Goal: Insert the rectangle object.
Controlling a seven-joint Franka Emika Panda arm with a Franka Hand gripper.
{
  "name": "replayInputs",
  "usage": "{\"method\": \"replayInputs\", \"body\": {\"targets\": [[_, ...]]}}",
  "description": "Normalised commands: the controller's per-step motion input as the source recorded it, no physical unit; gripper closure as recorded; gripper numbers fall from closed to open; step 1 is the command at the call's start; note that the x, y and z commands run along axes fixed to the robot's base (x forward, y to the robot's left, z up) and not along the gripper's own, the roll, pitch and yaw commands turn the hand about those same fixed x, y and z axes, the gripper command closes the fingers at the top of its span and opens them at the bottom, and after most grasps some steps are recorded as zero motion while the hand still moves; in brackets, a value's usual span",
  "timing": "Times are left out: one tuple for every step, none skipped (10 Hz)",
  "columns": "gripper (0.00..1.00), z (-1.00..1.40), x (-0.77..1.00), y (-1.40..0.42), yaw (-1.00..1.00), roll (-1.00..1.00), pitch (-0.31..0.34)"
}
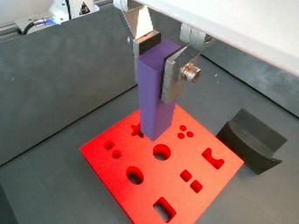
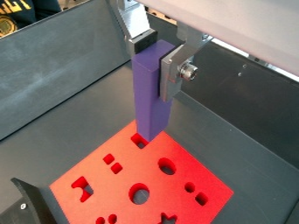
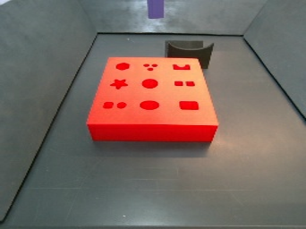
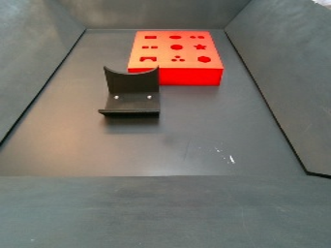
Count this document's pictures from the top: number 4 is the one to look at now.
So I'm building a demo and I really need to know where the black curved holder stand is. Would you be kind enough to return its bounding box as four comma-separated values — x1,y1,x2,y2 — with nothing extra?
99,67,160,116

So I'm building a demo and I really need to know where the red shape sorter block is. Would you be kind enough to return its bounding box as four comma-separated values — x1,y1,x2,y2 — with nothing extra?
127,30,224,86

